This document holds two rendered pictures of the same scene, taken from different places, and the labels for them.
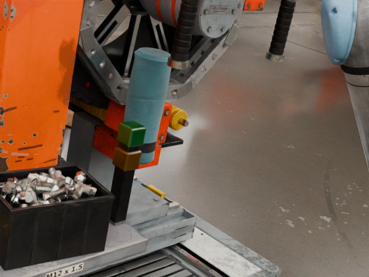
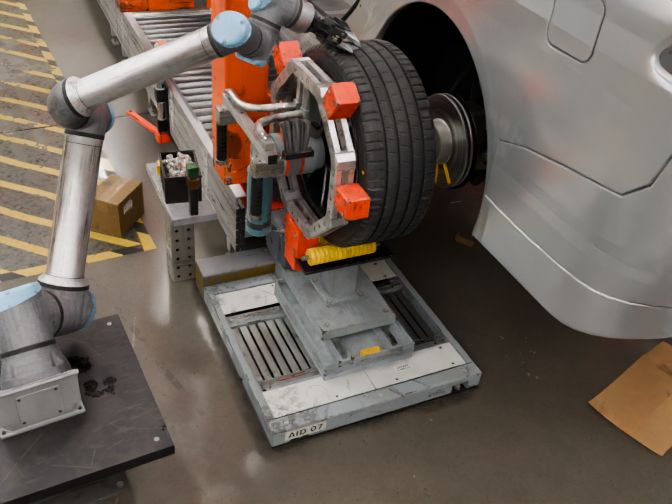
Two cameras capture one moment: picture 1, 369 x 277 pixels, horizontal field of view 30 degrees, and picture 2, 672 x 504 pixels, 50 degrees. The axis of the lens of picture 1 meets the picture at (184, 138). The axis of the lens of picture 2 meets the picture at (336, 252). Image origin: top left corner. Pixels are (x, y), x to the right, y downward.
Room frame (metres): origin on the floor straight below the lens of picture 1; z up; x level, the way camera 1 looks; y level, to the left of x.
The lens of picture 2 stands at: (2.55, -1.77, 1.99)
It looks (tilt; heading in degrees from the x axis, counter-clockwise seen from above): 36 degrees down; 111
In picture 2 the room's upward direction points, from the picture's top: 7 degrees clockwise
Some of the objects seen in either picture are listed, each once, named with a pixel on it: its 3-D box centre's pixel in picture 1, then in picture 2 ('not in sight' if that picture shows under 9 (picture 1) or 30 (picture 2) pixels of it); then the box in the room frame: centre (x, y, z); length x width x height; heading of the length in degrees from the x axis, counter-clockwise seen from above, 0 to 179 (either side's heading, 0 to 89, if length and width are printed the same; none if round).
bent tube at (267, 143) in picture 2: not in sight; (286, 117); (1.67, -0.04, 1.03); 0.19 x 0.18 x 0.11; 50
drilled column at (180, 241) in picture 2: not in sight; (179, 233); (1.06, 0.25, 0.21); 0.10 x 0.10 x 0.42; 50
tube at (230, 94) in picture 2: not in sight; (263, 89); (1.52, 0.09, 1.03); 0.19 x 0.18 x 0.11; 50
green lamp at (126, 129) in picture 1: (131, 133); (192, 170); (1.24, 0.10, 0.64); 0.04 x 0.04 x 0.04; 50
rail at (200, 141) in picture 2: not in sight; (169, 94); (0.34, 1.19, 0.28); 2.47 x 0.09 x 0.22; 140
